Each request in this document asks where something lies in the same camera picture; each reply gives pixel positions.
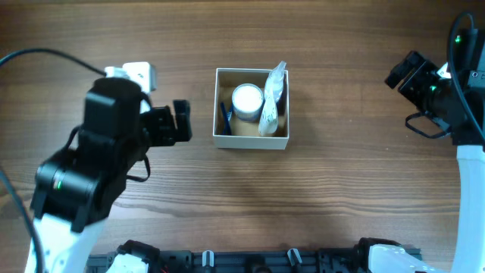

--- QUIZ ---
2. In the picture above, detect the white tube with gold cap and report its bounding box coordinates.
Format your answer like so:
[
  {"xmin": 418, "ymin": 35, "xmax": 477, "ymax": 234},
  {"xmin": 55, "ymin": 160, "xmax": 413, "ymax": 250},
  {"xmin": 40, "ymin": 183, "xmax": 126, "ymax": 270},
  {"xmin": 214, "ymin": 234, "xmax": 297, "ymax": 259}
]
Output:
[{"xmin": 258, "ymin": 94, "xmax": 279, "ymax": 137}]

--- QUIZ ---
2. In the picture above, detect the blue spray bottle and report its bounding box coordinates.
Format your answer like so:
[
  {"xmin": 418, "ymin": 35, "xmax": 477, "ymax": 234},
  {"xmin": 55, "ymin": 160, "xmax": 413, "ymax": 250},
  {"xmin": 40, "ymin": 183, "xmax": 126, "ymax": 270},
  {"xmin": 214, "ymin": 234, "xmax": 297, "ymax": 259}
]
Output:
[{"xmin": 264, "ymin": 61, "xmax": 286, "ymax": 104}]

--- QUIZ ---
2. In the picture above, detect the white round jar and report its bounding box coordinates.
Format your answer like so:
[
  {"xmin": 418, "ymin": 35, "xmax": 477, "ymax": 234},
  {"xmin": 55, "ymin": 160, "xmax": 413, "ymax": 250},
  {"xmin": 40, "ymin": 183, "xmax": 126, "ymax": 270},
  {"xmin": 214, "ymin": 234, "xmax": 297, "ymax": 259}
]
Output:
[{"xmin": 232, "ymin": 83, "xmax": 264, "ymax": 122}]

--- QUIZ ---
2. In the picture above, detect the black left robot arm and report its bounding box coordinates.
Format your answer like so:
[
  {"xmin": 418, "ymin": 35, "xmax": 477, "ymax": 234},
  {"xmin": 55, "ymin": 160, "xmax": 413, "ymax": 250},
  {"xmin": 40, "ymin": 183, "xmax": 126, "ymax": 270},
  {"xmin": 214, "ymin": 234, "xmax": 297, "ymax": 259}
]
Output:
[{"xmin": 25, "ymin": 77, "xmax": 192, "ymax": 272}]

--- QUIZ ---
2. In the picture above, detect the blue toothbrush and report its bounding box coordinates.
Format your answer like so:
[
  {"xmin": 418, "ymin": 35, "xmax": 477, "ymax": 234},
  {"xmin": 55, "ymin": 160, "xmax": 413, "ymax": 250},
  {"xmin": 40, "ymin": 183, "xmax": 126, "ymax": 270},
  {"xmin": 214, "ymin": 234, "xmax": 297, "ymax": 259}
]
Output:
[{"xmin": 224, "ymin": 105, "xmax": 233, "ymax": 136}]

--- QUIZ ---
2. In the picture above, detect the blue razor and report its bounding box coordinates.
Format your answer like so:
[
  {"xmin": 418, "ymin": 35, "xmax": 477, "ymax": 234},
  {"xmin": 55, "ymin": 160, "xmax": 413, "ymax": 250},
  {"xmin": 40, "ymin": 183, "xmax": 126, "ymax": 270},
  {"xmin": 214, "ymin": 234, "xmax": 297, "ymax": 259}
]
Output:
[{"xmin": 220, "ymin": 102, "xmax": 232, "ymax": 135}]

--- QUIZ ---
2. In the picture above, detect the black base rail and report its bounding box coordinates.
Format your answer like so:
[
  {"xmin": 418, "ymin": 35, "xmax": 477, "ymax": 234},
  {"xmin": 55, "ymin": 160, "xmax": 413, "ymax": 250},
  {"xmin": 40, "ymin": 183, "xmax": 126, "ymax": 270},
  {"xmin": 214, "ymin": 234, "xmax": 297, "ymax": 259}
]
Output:
[{"xmin": 86, "ymin": 248, "xmax": 424, "ymax": 273}]

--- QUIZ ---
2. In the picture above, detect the white cardboard box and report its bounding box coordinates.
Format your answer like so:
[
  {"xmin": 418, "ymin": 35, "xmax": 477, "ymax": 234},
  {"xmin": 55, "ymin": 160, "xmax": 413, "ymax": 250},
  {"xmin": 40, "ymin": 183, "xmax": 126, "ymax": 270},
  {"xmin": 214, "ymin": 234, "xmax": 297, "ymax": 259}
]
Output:
[{"xmin": 212, "ymin": 67, "xmax": 289, "ymax": 150}]

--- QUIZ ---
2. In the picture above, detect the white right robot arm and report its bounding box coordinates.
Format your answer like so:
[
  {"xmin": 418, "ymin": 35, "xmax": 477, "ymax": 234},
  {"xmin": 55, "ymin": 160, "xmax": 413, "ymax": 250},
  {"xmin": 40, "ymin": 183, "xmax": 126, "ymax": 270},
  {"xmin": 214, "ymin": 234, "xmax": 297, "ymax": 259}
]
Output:
[{"xmin": 385, "ymin": 27, "xmax": 484, "ymax": 272}]

